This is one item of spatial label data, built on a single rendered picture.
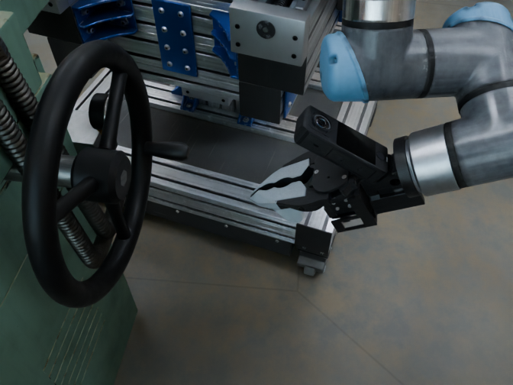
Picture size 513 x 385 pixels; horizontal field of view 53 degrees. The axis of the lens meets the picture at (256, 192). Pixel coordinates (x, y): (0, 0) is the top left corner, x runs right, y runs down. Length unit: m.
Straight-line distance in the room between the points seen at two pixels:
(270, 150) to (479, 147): 0.93
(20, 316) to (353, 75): 0.59
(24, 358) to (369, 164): 0.60
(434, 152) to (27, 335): 0.65
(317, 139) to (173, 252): 0.99
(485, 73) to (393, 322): 0.92
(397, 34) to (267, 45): 0.40
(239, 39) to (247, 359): 0.77
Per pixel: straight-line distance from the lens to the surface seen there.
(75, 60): 0.51
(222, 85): 1.19
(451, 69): 0.59
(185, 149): 0.67
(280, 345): 1.34
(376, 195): 0.63
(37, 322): 0.91
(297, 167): 0.65
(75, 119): 0.97
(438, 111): 1.98
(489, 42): 0.61
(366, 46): 0.56
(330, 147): 0.56
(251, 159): 1.41
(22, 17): 0.78
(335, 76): 0.55
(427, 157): 0.58
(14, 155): 0.57
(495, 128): 0.57
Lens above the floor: 1.23
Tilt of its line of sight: 50 degrees down
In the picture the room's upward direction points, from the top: straight up
